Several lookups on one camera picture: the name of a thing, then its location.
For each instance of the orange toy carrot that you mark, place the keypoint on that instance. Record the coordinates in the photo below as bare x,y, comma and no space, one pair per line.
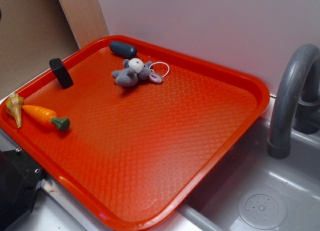
47,117

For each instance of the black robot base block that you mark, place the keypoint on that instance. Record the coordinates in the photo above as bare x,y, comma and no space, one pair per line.
20,180

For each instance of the red plastic tray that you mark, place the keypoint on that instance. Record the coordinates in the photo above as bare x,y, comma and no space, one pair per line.
133,154

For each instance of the grey plush mouse toy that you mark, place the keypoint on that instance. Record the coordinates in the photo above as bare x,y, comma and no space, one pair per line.
135,70

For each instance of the dark blue capsule object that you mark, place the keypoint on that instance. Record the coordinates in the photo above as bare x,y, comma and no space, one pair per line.
123,50

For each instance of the grey toy sink basin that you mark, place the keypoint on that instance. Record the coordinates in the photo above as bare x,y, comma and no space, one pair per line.
213,205

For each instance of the wooden board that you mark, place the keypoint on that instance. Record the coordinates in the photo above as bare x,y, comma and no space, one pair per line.
85,19

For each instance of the grey toy faucet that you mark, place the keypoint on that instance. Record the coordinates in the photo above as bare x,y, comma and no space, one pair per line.
297,103

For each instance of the round sink drain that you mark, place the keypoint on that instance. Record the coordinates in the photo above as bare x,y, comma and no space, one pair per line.
262,209

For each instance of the yellow conch seashell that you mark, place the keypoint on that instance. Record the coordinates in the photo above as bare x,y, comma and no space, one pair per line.
14,105

